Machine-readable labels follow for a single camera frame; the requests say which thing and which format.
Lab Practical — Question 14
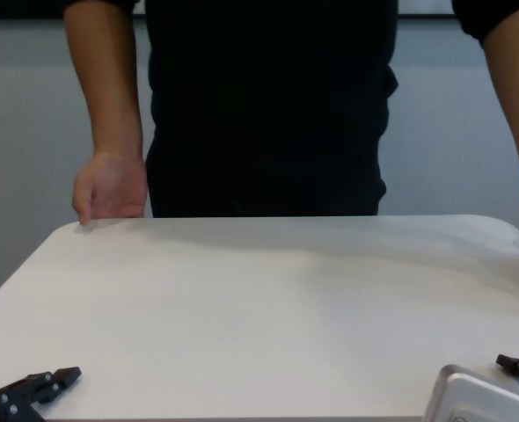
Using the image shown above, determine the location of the person's right forearm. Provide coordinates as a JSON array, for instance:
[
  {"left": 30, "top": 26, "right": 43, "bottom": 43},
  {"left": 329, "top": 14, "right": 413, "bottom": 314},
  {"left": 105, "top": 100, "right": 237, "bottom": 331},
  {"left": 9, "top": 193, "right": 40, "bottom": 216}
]
[{"left": 62, "top": 0, "right": 149, "bottom": 162}]

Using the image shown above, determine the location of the person's right hand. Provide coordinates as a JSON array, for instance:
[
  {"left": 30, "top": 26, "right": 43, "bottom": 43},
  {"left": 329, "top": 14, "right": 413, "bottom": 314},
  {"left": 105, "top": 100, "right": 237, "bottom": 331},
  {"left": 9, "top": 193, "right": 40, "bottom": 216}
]
[{"left": 72, "top": 151, "right": 150, "bottom": 226}]

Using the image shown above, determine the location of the person in black shirt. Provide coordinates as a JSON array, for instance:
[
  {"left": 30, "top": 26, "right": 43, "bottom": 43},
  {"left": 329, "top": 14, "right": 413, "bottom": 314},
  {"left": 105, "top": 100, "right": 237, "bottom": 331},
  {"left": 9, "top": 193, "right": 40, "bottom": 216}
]
[{"left": 134, "top": 0, "right": 519, "bottom": 220}]

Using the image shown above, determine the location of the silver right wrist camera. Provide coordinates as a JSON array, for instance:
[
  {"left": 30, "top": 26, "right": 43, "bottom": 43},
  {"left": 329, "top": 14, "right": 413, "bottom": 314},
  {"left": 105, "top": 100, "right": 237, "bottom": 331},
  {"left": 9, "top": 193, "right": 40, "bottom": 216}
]
[{"left": 422, "top": 363, "right": 519, "bottom": 422}]

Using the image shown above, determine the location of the black wall trim strip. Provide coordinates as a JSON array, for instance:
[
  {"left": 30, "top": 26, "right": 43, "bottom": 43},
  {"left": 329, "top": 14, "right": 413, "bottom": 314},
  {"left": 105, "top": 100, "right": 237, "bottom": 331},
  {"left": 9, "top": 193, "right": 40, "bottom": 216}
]
[{"left": 0, "top": 0, "right": 457, "bottom": 21}]

